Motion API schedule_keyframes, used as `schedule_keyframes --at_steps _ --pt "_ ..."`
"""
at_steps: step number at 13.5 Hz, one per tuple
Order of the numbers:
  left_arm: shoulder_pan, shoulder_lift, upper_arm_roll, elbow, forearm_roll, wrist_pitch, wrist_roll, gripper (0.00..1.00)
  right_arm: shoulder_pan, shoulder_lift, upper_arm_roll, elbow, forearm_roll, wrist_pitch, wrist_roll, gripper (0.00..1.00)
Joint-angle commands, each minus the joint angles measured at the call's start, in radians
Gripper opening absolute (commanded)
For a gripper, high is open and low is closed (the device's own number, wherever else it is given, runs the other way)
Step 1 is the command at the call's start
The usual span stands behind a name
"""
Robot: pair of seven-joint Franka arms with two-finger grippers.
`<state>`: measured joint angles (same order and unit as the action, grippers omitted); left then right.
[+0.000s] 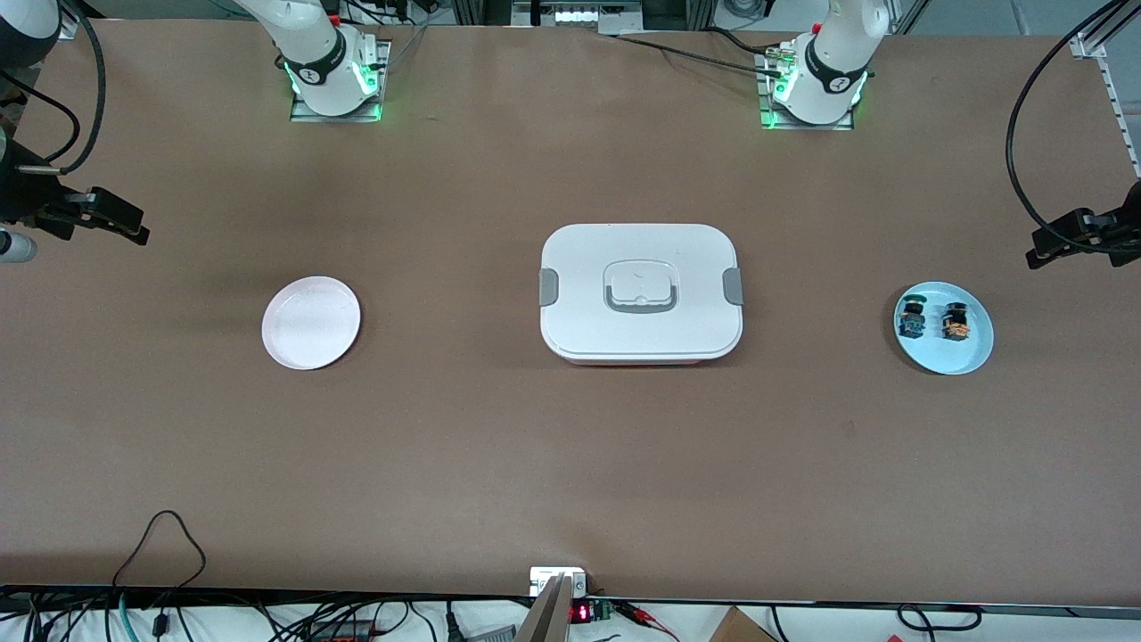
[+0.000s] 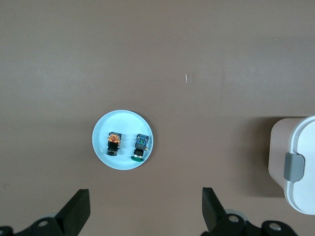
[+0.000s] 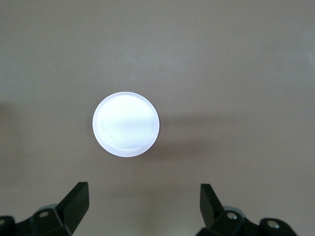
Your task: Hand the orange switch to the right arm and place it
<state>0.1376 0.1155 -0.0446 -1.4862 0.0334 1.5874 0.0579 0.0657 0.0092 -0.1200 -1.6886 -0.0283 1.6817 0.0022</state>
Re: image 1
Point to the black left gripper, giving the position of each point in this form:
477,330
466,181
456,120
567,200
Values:
1125,225

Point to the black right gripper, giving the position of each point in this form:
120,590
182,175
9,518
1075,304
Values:
27,200

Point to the orange push button switch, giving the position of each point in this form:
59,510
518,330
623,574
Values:
956,323

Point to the light blue plate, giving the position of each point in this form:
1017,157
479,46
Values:
958,357

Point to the pale pink plate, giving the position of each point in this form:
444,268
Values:
312,325

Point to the white lunch box grey clips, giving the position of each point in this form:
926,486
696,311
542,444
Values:
579,312

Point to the brown cardboard box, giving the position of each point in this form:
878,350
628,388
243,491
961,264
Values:
740,629

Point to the red alligator clip lead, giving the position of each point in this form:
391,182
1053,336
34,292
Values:
655,624

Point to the red digit display module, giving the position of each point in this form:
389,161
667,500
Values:
581,613

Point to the green push button switch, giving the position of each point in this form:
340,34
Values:
912,316

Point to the aluminium frame rail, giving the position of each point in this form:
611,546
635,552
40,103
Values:
1092,43
69,27

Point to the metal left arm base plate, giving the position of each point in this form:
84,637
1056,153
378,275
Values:
802,127

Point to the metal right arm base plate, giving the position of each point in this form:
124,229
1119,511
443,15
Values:
381,67

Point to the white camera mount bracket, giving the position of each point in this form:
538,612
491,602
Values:
539,580

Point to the aluminium camera mount bar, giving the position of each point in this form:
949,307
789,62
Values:
545,620

